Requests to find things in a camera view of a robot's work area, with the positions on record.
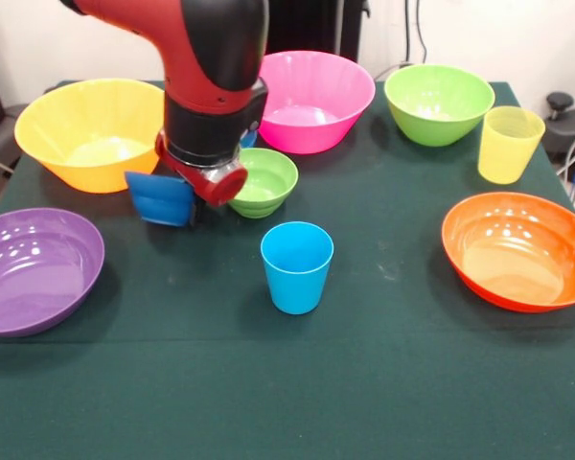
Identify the black round base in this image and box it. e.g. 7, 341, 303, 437
540, 105, 575, 169

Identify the dark green tablecloth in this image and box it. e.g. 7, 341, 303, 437
0, 80, 575, 460

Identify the large green plastic bowl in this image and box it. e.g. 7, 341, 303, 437
383, 63, 496, 148

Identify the large pink plastic bowl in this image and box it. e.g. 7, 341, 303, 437
257, 50, 377, 155

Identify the large yellow plastic bowl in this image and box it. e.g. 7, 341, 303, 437
13, 78, 168, 195

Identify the small green plastic bowl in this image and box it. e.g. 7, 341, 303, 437
227, 147, 300, 219

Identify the shallow purple plastic bowl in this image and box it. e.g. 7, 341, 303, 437
0, 207, 105, 338

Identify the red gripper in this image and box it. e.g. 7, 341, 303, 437
154, 131, 249, 230

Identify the translucent yellow plastic cup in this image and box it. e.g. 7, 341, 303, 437
476, 105, 546, 185

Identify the black wall cable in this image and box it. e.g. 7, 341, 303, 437
398, 0, 416, 73
414, 0, 429, 66

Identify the light blue plastic cup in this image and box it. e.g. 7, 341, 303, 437
260, 220, 335, 316

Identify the small dark blue bowl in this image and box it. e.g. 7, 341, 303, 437
124, 171, 196, 228

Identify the shallow orange plastic bowl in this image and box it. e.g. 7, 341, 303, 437
441, 192, 575, 314

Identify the black knob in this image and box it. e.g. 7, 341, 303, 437
545, 92, 575, 121

